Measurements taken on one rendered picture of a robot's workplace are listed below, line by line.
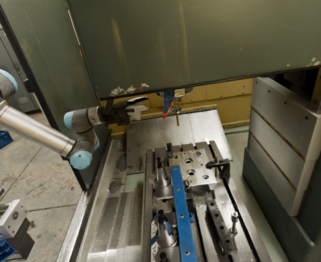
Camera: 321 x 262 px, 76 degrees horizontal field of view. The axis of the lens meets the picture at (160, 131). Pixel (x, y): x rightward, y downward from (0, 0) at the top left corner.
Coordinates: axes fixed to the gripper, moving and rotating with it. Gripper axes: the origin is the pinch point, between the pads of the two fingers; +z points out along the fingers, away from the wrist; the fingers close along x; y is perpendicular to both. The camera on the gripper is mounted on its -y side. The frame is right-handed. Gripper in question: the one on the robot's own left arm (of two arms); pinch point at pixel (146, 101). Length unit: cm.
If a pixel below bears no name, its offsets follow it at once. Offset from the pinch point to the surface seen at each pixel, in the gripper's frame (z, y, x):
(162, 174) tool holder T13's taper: 2.3, 19.0, 23.8
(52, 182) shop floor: -162, 140, -125
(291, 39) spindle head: 37, -21, 32
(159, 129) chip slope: -4, 66, -87
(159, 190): 0.2, 23.8, 26.6
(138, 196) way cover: -22, 71, -16
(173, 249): 3, 24, 48
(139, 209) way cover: -20, 70, -4
